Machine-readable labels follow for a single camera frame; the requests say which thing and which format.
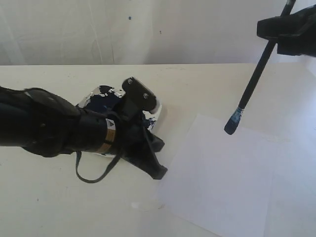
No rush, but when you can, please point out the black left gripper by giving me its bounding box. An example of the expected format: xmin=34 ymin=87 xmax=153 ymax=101
xmin=74 ymin=103 xmax=167 ymax=180

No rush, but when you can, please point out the black paintbrush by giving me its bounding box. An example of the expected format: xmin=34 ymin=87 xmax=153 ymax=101
xmin=223 ymin=0 xmax=297 ymax=135

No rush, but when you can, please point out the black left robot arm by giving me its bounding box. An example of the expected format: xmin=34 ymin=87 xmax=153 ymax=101
xmin=0 ymin=78 xmax=167 ymax=180

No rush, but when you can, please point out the white tray with blue paint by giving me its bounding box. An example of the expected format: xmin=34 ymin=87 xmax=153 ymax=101
xmin=67 ymin=85 xmax=161 ymax=156

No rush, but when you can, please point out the white paper sheet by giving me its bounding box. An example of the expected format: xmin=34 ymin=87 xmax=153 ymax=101
xmin=157 ymin=115 xmax=316 ymax=237

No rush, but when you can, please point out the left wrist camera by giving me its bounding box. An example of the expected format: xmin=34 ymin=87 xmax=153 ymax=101
xmin=121 ymin=77 xmax=161 ymax=114

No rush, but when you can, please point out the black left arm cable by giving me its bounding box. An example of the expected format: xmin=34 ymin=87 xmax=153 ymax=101
xmin=75 ymin=111 xmax=154 ymax=185

